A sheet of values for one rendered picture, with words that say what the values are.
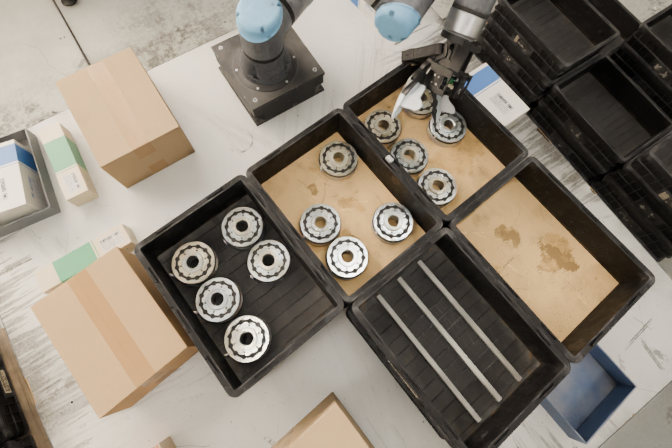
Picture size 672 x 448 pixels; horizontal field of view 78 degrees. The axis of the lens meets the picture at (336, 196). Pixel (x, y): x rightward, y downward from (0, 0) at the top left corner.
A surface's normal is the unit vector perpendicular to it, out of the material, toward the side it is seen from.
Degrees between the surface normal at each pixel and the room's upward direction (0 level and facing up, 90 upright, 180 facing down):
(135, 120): 0
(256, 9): 8
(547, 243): 0
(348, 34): 0
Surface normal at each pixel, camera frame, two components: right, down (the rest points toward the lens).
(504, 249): 0.04, -0.33
